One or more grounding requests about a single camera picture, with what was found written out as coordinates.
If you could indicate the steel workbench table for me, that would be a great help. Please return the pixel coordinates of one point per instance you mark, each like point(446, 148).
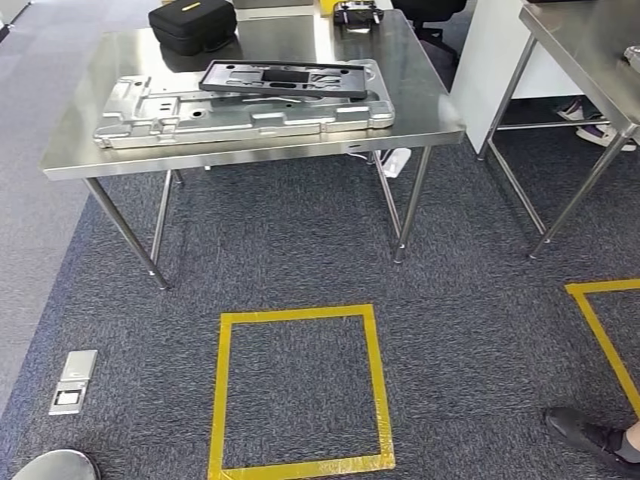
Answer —
point(585, 46)
point(415, 99)

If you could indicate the white cabinet panel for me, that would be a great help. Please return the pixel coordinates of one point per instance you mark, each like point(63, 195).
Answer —
point(480, 66)

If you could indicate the metal floor outlet box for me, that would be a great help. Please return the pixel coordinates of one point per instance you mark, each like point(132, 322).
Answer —
point(74, 381)

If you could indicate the white desk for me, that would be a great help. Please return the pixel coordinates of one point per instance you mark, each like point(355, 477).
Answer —
point(275, 12)

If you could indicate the white power strip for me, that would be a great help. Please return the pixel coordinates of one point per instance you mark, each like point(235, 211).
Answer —
point(395, 162)

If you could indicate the black plastic panel part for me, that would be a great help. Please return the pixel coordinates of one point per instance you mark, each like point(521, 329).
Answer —
point(285, 76)

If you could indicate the person's white shoe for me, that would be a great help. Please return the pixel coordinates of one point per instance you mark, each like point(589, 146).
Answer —
point(577, 109)
point(605, 137)

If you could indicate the black office chair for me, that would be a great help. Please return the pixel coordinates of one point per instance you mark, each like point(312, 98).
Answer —
point(430, 10)

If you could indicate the person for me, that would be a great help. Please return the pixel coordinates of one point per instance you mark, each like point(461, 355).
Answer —
point(580, 430)

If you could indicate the black flat panel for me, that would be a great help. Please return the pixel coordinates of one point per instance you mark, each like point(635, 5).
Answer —
point(192, 23)

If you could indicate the chrome round post base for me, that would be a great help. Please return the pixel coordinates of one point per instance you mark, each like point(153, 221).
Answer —
point(55, 467)

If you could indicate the grey handheld remote controller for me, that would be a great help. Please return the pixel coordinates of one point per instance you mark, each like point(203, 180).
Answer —
point(358, 13)

